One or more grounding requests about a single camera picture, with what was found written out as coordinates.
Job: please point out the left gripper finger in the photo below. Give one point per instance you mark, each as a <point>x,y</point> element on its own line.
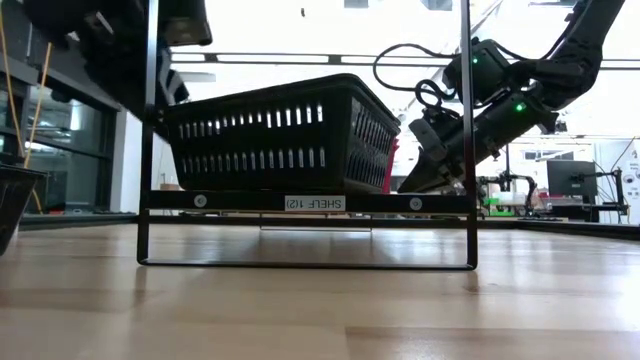
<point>172,80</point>

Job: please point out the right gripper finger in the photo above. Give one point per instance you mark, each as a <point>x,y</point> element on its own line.
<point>430,177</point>

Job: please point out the pink plastic basket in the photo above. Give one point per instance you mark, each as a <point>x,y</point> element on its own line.
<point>393,165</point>

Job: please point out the black plastic basket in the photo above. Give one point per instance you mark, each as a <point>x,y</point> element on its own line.
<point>15,205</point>
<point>260,175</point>
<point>300,90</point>

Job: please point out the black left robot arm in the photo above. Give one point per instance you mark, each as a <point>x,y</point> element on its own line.
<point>90,40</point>

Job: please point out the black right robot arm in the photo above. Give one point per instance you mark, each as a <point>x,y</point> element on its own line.
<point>580,55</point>

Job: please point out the black background robot arm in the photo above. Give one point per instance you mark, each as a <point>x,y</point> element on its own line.
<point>520,182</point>

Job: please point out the black computer monitor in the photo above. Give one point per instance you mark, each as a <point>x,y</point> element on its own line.
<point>571,180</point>

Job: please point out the black monitor stand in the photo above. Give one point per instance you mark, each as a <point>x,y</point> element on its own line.
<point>607,175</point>

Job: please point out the wooden centre board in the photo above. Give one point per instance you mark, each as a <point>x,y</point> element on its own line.
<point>240,202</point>

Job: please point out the black metal table frame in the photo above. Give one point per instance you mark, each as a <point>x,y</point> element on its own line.
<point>75,221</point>

